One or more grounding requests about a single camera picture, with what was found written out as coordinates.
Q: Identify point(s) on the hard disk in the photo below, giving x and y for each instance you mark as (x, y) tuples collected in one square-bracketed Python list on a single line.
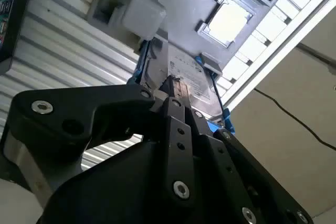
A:
[(183, 69)]

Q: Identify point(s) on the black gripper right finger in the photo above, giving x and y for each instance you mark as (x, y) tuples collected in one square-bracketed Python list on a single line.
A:
[(218, 166)]

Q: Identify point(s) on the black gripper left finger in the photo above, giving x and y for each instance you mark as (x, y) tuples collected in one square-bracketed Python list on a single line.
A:
[(78, 108)]

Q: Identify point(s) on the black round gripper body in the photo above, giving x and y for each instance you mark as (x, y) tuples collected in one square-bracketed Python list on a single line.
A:
[(118, 195)]

